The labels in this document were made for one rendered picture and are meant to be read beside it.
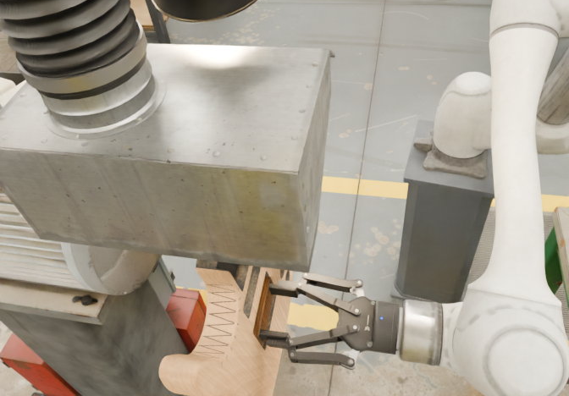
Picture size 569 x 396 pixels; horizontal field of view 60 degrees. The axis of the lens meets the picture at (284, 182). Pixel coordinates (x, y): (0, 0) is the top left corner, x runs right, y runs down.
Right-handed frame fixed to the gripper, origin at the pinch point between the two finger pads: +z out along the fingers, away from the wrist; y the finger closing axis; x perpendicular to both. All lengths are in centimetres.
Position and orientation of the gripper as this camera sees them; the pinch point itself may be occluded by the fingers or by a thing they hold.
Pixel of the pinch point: (268, 311)
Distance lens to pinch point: 81.6
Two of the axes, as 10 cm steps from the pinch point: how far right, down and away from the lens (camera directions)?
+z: -9.7, -0.7, 2.2
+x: -1.4, -5.5, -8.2
